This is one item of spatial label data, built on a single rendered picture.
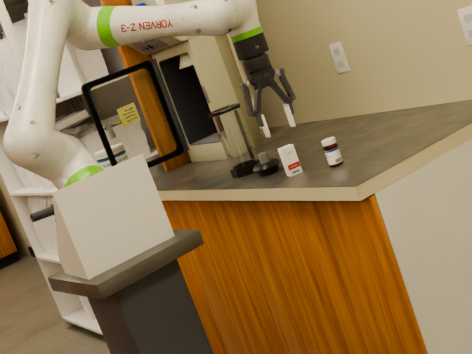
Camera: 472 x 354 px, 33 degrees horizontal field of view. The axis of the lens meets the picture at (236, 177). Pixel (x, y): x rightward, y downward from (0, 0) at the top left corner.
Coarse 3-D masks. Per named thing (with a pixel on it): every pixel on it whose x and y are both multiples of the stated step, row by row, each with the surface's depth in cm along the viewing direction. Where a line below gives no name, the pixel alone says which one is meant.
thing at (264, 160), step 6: (258, 156) 246; (264, 156) 246; (264, 162) 246; (270, 162) 244; (276, 162) 245; (258, 168) 244; (264, 168) 243; (270, 168) 244; (276, 168) 245; (258, 174) 246; (264, 174) 245
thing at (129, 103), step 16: (112, 80) 309; (128, 80) 311; (144, 80) 314; (96, 96) 306; (112, 96) 309; (128, 96) 312; (144, 96) 314; (112, 112) 309; (128, 112) 312; (144, 112) 314; (160, 112) 317; (96, 128) 307; (128, 128) 312; (144, 128) 315; (160, 128) 317; (112, 144) 309; (128, 144) 312; (144, 144) 315; (160, 144) 318
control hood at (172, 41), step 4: (180, 36) 287; (184, 36) 288; (160, 40) 294; (164, 40) 292; (168, 40) 291; (172, 40) 290; (176, 40) 288; (180, 40) 288; (184, 40) 288; (128, 44) 309; (168, 44) 295; (172, 44) 294; (136, 48) 311; (160, 48) 302; (140, 52) 313; (144, 52) 312; (152, 52) 309
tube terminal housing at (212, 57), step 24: (144, 0) 304; (168, 0) 289; (192, 0) 290; (168, 48) 304; (192, 48) 290; (216, 48) 295; (216, 72) 295; (216, 96) 295; (240, 96) 306; (216, 144) 303
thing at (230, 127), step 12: (228, 108) 252; (216, 120) 255; (228, 120) 253; (240, 120) 255; (228, 132) 254; (240, 132) 255; (228, 144) 255; (240, 144) 255; (228, 156) 258; (240, 156) 256; (252, 156) 257
